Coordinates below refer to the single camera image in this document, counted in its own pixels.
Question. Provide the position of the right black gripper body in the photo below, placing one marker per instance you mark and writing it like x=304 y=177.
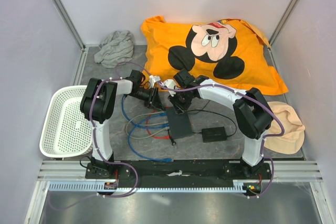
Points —
x=181 y=98

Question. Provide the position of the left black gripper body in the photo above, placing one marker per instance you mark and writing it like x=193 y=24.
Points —
x=150 y=95

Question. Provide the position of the black network switch box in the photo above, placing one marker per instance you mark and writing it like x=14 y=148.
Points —
x=179 y=124

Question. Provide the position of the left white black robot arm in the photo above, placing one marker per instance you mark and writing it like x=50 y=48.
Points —
x=97 y=106

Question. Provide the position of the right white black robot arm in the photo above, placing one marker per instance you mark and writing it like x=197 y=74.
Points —
x=250 y=107

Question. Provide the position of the black power adapter brick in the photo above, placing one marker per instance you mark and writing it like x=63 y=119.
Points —
x=213 y=134

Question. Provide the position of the grey crumpled cloth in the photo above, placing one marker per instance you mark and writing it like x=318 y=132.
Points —
x=117 y=47

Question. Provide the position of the orange Mickey Mouse pillow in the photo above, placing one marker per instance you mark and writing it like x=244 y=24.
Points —
x=229 y=51

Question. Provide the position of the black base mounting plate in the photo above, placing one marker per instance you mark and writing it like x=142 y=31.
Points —
x=227 y=169

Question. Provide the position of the white perforated plastic basket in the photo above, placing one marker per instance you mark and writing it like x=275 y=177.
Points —
x=66 y=133

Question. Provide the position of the beige cloth hat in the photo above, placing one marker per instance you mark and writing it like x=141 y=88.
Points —
x=294 y=130

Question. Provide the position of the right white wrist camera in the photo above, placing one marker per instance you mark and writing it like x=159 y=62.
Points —
x=171 y=84

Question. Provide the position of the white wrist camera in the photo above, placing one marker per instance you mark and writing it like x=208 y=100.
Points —
x=153 y=80
x=171 y=84

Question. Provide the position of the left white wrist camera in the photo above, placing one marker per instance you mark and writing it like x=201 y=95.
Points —
x=153 y=80

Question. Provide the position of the grey slotted cable duct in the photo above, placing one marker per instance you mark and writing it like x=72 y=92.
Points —
x=108 y=187

